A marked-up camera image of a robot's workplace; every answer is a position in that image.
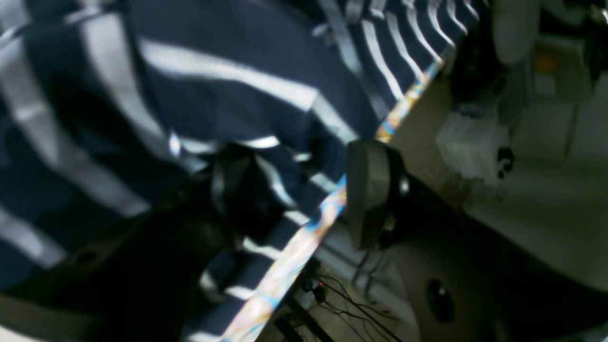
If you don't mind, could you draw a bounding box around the navy white striped T-shirt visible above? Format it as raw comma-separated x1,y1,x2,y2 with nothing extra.
1,0,489,342

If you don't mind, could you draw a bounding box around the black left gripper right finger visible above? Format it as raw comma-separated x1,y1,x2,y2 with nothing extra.
347,139,607,342

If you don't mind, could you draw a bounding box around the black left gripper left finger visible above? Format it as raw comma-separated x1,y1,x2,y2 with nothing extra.
1,145,255,342

